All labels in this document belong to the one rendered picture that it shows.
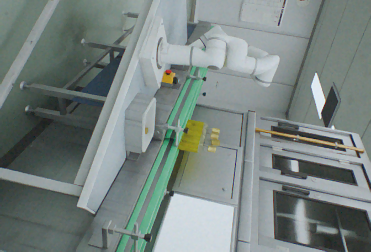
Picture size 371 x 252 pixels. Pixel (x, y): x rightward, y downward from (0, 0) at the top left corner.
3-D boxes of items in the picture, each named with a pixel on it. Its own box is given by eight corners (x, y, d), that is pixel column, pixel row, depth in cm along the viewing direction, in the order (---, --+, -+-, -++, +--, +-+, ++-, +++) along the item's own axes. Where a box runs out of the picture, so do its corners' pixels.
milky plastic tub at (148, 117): (125, 151, 150) (143, 155, 149) (125, 111, 138) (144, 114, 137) (137, 129, 164) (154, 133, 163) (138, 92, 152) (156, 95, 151)
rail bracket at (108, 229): (88, 247, 115) (148, 263, 113) (84, 217, 106) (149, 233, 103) (94, 236, 119) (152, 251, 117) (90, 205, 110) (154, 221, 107)
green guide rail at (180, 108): (165, 126, 167) (180, 129, 166) (165, 124, 166) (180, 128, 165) (211, 26, 312) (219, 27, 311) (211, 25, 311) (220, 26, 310)
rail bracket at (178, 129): (162, 144, 168) (185, 149, 166) (164, 118, 159) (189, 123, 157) (164, 140, 170) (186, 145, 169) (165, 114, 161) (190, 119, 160)
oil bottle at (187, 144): (164, 146, 178) (202, 154, 175) (164, 138, 175) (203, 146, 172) (167, 140, 182) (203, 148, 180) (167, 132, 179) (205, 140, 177)
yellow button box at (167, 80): (159, 85, 197) (171, 87, 196) (160, 74, 193) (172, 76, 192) (163, 80, 203) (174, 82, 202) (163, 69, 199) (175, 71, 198)
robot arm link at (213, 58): (188, 63, 149) (223, 66, 147) (192, 37, 152) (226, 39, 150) (190, 70, 159) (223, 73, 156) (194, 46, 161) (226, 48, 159)
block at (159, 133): (149, 139, 168) (162, 141, 167) (150, 124, 162) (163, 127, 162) (151, 135, 170) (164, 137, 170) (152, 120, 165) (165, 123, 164)
